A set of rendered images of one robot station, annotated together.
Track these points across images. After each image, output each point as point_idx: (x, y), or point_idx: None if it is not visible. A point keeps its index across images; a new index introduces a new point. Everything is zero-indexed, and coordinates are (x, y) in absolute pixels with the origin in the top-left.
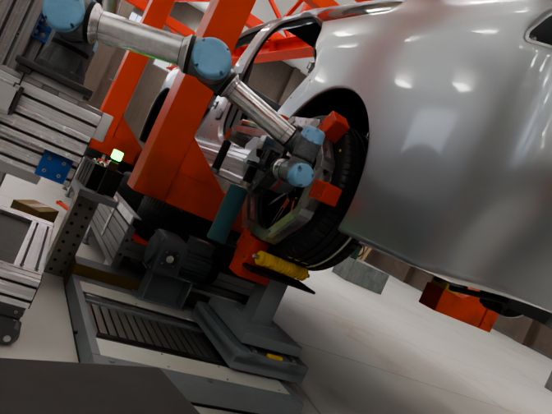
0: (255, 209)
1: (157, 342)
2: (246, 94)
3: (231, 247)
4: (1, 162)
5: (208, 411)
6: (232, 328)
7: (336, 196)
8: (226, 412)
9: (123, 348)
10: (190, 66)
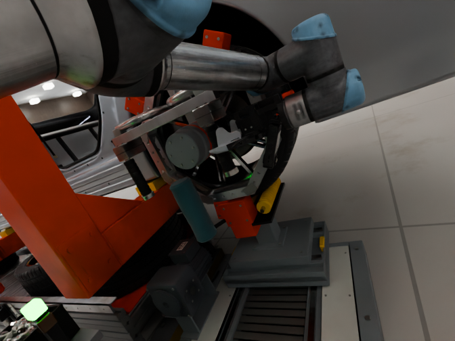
0: (196, 183)
1: None
2: (190, 50)
3: (220, 225)
4: None
5: (388, 331)
6: (286, 263)
7: None
8: (380, 312)
9: None
10: (124, 24)
